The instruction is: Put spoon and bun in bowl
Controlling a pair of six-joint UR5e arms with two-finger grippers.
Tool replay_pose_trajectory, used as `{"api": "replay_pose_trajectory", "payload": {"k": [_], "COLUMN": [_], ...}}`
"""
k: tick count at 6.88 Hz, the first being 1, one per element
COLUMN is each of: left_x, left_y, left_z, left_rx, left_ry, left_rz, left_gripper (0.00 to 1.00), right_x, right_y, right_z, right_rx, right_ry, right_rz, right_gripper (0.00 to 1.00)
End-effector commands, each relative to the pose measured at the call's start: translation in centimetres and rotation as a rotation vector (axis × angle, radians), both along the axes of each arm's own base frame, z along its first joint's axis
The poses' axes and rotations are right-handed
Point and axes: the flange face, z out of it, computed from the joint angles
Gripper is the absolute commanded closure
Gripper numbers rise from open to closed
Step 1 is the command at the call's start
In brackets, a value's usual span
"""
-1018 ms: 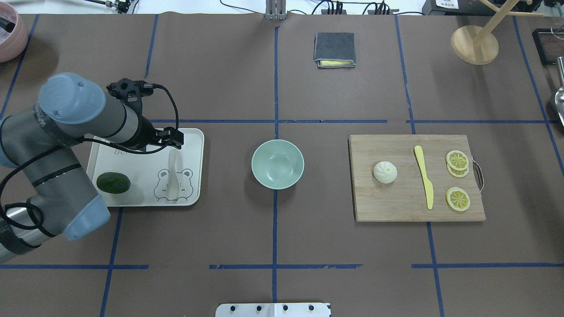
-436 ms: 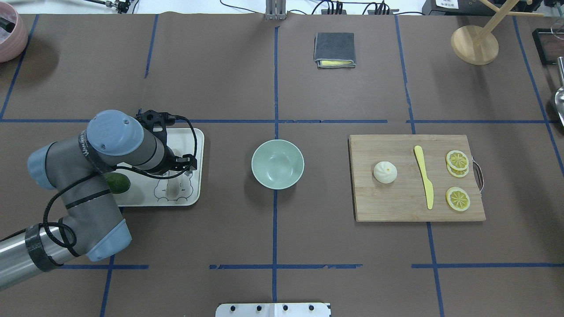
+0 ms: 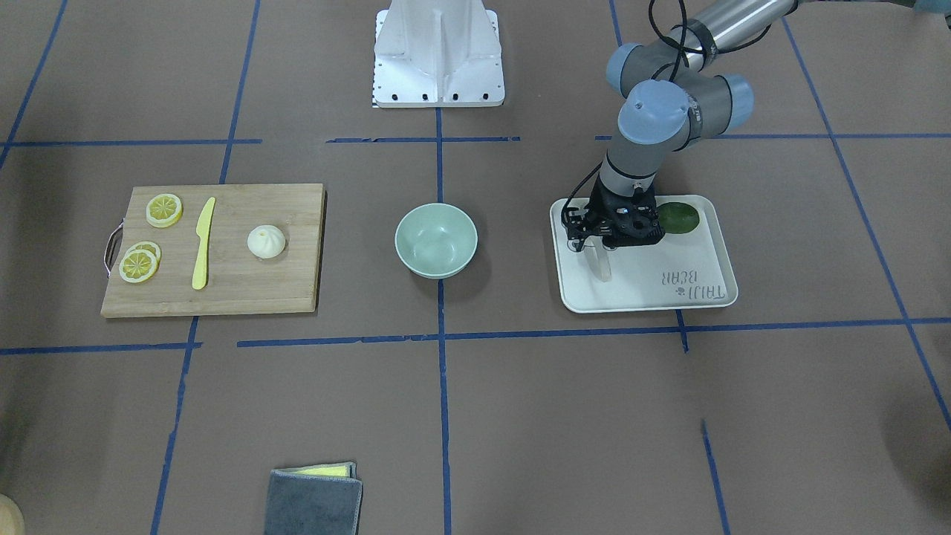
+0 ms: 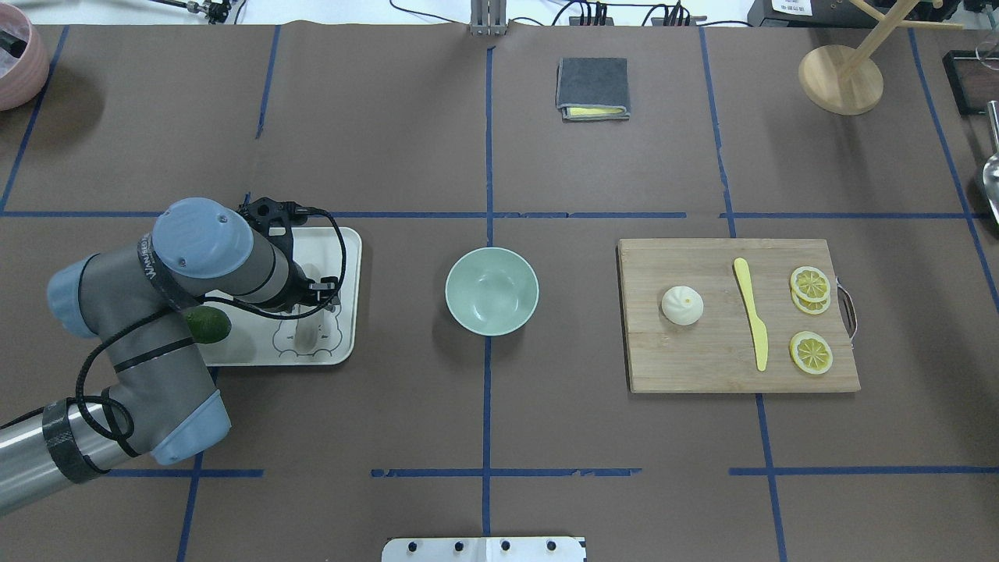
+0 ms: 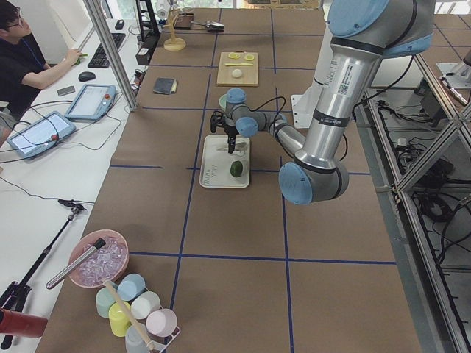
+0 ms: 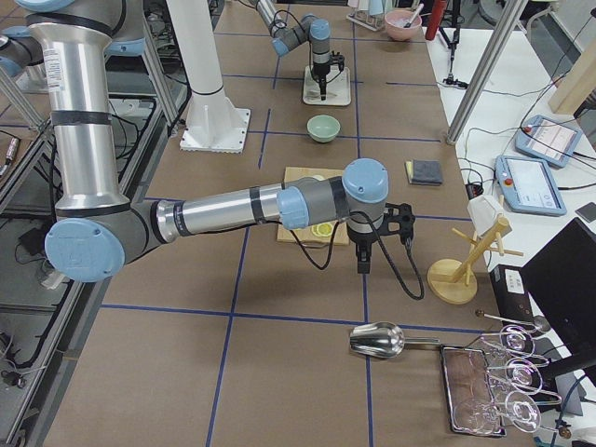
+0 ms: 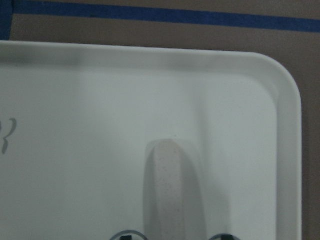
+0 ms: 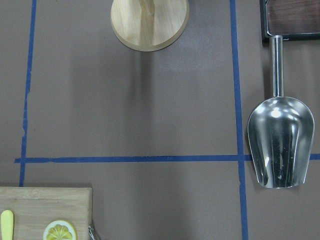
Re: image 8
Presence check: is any wooden mug tree stand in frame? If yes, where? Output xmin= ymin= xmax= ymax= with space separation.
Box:
xmin=110 ymin=0 xmax=190 ymax=52

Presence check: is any metal scoop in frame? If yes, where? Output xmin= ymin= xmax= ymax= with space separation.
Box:
xmin=247 ymin=35 xmax=315 ymax=189

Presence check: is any double lemon slice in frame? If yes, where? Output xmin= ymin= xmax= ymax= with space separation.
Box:
xmin=42 ymin=220 xmax=78 ymax=240

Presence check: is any wooden cutting board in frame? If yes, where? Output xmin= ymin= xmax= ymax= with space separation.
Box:
xmin=0 ymin=186 xmax=93 ymax=240

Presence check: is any yellow plastic knife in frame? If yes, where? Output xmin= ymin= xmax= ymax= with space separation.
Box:
xmin=0 ymin=209 xmax=14 ymax=240

